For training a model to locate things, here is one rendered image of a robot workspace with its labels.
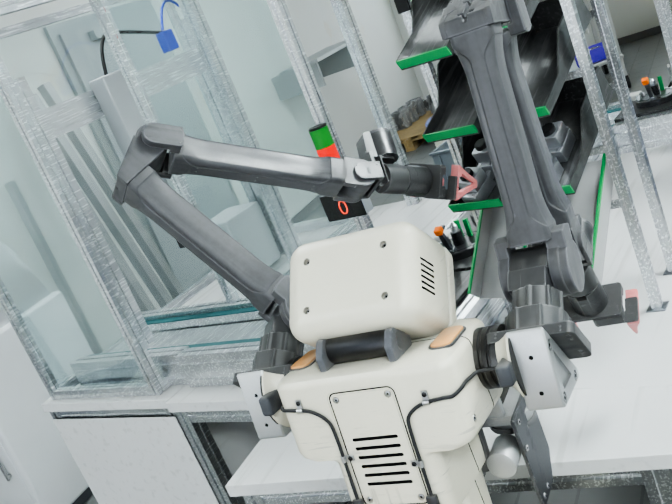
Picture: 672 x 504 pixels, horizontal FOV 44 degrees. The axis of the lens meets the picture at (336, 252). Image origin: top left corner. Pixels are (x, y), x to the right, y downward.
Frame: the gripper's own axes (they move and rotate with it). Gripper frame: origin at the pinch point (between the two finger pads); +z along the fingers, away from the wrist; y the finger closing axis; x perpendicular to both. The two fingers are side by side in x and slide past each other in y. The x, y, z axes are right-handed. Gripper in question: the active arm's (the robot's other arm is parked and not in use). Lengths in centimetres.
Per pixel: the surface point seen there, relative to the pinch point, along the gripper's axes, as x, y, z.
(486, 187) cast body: 0.6, -1.0, 7.5
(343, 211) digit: 9, 49, 7
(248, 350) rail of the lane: 46, 60, -12
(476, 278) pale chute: 20.4, 4.2, 11.8
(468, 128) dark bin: -10.8, -3.8, -1.5
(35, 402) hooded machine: 108, 250, -12
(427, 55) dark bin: -24.3, 0.9, -9.2
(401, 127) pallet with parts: -58, 570, 450
